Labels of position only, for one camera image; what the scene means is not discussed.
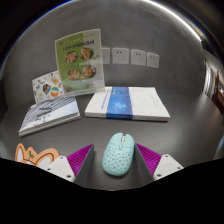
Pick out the white wall socket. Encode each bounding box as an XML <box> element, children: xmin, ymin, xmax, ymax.
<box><xmin>146</xmin><ymin>52</ymin><xmax>161</xmax><ymax>69</ymax></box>
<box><xmin>100</xmin><ymin>47</ymin><xmax>111</xmax><ymax>65</ymax></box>
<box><xmin>111</xmin><ymin>47</ymin><xmax>130</xmax><ymax>65</ymax></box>
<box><xmin>130</xmin><ymin>49</ymin><xmax>147</xmax><ymax>67</ymax></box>

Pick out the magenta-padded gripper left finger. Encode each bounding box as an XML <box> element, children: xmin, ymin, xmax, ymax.
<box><xmin>45</xmin><ymin>143</ymin><xmax>96</xmax><ymax>187</ymax></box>

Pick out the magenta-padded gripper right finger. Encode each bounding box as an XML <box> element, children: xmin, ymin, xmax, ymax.
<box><xmin>133</xmin><ymin>143</ymin><xmax>185</xmax><ymax>185</ymax></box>

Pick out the green menu sign stand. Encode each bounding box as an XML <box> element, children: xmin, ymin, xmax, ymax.
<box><xmin>54</xmin><ymin>28</ymin><xmax>106</xmax><ymax>98</ymax></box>

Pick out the grey striped book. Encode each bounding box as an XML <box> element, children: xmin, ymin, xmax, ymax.
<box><xmin>18</xmin><ymin>96</ymin><xmax>82</xmax><ymax>138</ymax></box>

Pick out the orange corgi-shaped mouse pad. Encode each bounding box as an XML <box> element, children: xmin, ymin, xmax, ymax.
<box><xmin>14</xmin><ymin>142</ymin><xmax>60</xmax><ymax>169</ymax></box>

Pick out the white card with colourful stickers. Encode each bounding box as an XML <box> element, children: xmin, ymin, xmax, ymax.
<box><xmin>31</xmin><ymin>69</ymin><xmax>65</xmax><ymax>104</ymax></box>

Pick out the mint green computer mouse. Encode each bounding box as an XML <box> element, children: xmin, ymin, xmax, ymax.
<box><xmin>101</xmin><ymin>132</ymin><xmax>136</xmax><ymax>177</ymax></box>

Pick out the white book with blue band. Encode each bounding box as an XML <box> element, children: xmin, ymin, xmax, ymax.
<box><xmin>84</xmin><ymin>86</ymin><xmax>171</xmax><ymax>122</ymax></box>

